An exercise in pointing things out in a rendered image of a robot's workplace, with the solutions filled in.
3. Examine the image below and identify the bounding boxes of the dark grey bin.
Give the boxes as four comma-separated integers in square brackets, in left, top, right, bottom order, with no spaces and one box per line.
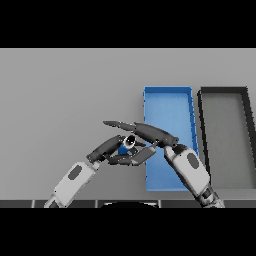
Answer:
[197,86,256,192]

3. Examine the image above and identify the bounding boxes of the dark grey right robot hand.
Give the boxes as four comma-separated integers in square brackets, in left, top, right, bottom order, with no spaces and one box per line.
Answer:
[102,120,180,149]

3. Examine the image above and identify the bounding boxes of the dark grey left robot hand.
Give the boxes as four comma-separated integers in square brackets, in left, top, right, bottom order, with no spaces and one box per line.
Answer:
[86,134,157,167]

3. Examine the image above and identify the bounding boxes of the blue bin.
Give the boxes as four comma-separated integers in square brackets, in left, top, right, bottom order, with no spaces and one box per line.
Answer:
[143,86,200,192]

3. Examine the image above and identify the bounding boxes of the blue pipe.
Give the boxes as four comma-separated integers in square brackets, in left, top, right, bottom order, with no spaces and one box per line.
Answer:
[117,134,138,156]

